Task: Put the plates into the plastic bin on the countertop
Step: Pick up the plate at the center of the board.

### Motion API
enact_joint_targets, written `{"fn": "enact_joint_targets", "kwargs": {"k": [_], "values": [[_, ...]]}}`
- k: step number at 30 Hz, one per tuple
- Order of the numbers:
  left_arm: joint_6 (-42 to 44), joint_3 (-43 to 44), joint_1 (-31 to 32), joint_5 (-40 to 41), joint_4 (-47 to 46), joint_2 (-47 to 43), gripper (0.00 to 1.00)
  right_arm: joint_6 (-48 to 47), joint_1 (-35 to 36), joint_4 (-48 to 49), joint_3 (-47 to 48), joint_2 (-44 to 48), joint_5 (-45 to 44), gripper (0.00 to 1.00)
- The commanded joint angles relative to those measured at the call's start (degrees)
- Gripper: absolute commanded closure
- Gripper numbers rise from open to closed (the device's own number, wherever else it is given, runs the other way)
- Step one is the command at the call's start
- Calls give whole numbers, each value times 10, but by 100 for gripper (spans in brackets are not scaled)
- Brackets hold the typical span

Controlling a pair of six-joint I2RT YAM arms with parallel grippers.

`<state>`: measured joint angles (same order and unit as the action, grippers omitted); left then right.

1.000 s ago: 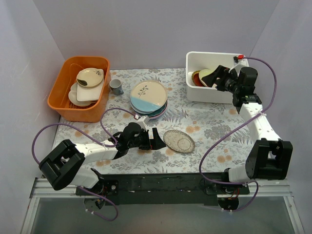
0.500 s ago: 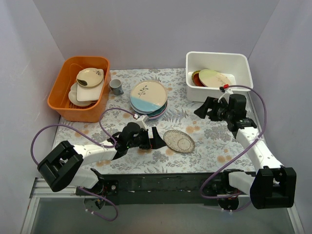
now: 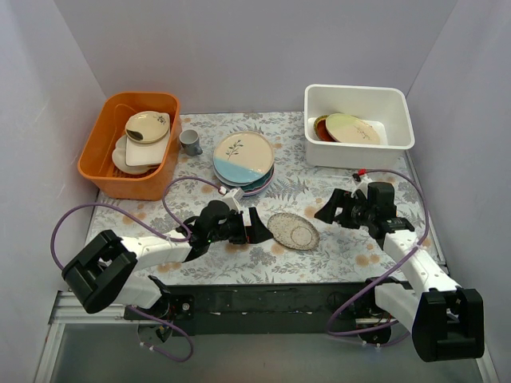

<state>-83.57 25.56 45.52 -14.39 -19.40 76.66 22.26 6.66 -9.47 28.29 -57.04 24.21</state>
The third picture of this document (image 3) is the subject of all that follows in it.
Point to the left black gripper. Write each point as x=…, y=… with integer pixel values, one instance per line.
x=245, y=227

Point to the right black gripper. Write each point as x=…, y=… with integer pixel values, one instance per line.
x=346, y=211

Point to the small speckled ceramic saucer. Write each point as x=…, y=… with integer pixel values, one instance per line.
x=293, y=231

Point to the cream and blue leaf plate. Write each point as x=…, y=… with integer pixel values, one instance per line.
x=243, y=157

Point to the red scalloped plastic plate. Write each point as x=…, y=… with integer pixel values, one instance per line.
x=327, y=137

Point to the cream plate with leaf sprig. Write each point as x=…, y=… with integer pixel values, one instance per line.
x=349, y=129

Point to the woven bamboo tray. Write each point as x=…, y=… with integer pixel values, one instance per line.
x=317, y=121

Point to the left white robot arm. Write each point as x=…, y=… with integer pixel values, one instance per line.
x=103, y=272

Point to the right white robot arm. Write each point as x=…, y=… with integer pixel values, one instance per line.
x=445, y=320

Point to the stack of coloured plates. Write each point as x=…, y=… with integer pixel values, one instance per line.
x=261, y=185

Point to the white plastic bin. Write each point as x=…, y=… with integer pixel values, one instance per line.
x=384, y=109

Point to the orange plastic bin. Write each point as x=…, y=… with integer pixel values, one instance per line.
x=96, y=164

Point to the floral patterned table mat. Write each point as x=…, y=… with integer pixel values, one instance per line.
x=342, y=255

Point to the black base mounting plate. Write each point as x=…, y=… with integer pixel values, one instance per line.
x=302, y=308

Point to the grey ceramic cup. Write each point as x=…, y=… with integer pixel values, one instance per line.
x=190, y=142

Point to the white rectangular plate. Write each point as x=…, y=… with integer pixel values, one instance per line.
x=146, y=146

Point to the cream plate with dark patch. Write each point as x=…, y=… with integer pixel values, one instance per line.
x=147, y=127

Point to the white flower-shaped plate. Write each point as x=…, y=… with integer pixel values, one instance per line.
x=119, y=159

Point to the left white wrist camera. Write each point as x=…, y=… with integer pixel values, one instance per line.
x=232, y=197

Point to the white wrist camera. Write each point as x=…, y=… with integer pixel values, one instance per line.
x=362, y=180
x=232, y=197

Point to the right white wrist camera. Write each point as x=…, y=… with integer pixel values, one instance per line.
x=362, y=180

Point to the aluminium frame rail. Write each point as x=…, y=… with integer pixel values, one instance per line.
x=106, y=348

